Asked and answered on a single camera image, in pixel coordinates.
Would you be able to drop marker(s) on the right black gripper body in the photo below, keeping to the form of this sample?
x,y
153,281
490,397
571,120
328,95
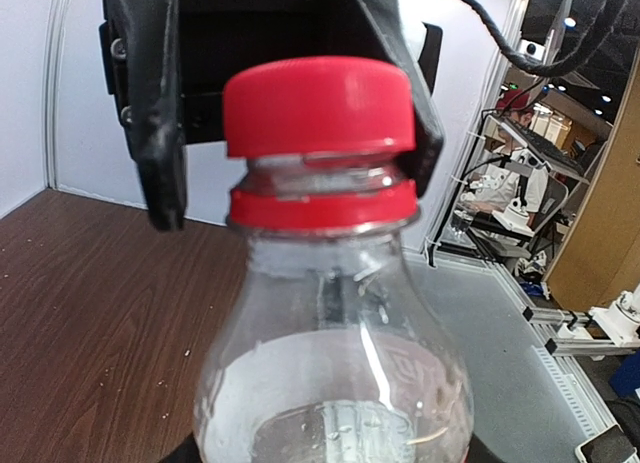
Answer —
x,y
220,38

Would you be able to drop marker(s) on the aluminium front frame rail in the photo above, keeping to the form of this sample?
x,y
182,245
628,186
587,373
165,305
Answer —
x,y
529,406

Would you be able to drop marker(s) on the left rear frame post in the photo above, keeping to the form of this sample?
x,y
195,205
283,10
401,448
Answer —
x,y
52,65

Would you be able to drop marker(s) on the red cola bottle cap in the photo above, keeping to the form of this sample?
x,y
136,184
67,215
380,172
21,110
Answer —
x,y
327,105

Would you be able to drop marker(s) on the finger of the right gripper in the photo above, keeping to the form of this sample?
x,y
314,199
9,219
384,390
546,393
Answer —
x,y
141,58
384,26

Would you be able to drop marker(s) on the small cola bottle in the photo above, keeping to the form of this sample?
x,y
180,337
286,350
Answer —
x,y
330,353

